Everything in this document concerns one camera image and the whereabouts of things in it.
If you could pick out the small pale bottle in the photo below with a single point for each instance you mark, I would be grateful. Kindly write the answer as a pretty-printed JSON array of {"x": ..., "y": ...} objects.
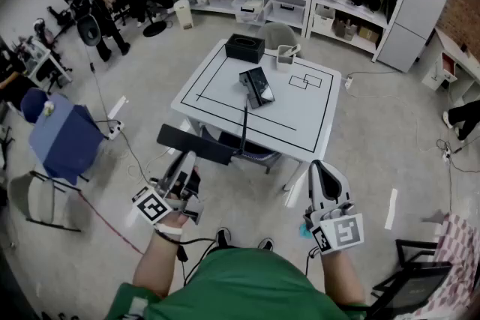
[{"x": 47, "y": 108}]

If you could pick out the person's shoe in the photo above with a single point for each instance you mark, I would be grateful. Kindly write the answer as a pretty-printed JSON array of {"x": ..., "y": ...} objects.
[
  {"x": 223, "y": 238},
  {"x": 267, "y": 244}
]

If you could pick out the person's left shoe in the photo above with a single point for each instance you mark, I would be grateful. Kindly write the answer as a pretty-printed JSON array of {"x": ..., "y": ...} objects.
[{"x": 223, "y": 238}]

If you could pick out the dark blue chair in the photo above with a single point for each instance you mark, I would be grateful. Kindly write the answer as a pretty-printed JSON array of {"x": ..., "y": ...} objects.
[{"x": 258, "y": 151}]

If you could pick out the white storage basket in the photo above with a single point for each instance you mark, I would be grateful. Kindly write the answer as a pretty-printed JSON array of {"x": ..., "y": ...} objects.
[{"x": 323, "y": 18}]

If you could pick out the white refrigerator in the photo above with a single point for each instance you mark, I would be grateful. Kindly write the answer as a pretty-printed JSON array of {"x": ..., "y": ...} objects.
[{"x": 412, "y": 11}]

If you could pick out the black round light stand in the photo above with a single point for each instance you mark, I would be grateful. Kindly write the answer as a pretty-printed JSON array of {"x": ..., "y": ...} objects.
[{"x": 89, "y": 32}]

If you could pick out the grey padded chair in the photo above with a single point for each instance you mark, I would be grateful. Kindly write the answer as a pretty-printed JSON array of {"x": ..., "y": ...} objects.
[{"x": 277, "y": 34}]

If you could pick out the white waste bin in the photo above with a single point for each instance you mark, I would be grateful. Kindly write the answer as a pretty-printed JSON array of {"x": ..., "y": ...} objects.
[{"x": 183, "y": 13}]

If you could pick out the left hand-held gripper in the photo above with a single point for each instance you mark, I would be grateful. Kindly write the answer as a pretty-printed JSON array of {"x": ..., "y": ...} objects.
[{"x": 152, "y": 207}]

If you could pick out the teal soft toy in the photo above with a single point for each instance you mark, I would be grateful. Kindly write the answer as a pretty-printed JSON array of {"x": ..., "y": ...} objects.
[{"x": 303, "y": 231}]

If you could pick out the black tissue box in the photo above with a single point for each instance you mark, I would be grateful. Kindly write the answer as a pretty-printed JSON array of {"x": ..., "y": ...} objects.
[{"x": 243, "y": 50}]

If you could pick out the white cabinet with red drawer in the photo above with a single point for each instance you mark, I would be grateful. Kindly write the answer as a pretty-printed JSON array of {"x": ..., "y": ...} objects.
[{"x": 431, "y": 76}]

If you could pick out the person's green shirt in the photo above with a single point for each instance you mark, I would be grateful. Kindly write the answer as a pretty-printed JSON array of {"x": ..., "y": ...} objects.
[{"x": 240, "y": 285}]

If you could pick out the white remote control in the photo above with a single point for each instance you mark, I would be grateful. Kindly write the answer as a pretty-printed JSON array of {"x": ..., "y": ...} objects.
[{"x": 293, "y": 49}]

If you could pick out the black rectangular box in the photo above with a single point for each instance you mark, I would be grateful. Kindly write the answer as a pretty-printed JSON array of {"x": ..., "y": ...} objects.
[{"x": 258, "y": 84}]

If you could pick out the person's right shoe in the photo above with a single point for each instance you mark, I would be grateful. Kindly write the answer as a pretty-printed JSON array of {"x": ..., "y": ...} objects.
[{"x": 267, "y": 244}]

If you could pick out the person's right forearm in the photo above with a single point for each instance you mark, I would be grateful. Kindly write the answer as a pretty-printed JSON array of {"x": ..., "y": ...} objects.
[{"x": 341, "y": 277}]

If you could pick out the grey folding chair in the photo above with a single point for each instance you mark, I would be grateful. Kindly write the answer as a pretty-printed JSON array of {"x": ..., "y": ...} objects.
[{"x": 32, "y": 195}]

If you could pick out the white power strip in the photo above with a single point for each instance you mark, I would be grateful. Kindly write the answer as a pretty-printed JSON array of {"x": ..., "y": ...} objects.
[
  {"x": 116, "y": 129},
  {"x": 348, "y": 81},
  {"x": 447, "y": 153}
]

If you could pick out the brown cardboard box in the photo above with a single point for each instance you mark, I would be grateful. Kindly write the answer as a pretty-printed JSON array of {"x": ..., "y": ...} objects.
[{"x": 368, "y": 34}]

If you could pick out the white desk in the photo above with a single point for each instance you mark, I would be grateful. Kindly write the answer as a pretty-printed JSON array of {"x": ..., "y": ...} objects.
[{"x": 450, "y": 45}]

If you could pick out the blue cloth covered table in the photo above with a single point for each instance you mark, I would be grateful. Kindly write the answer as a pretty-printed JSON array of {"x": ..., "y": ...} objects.
[{"x": 63, "y": 138}]

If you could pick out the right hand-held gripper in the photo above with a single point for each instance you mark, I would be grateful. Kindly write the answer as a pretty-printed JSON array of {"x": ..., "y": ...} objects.
[{"x": 343, "y": 232}]

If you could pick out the black frame chair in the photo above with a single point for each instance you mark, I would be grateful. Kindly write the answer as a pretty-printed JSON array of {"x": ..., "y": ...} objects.
[{"x": 416, "y": 243}]

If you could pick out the person's left forearm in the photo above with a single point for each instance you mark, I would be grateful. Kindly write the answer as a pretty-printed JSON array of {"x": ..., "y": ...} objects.
[{"x": 157, "y": 262}]

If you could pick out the pink checkered cloth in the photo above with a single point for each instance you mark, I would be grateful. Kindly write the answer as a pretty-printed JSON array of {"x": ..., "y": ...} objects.
[{"x": 459, "y": 247}]

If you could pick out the white desk organizer container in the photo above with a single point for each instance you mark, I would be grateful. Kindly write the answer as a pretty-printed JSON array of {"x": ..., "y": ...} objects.
[{"x": 284, "y": 63}]

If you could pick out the black flat panel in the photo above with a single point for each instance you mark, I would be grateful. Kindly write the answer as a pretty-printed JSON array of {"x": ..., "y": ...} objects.
[{"x": 416, "y": 288}]

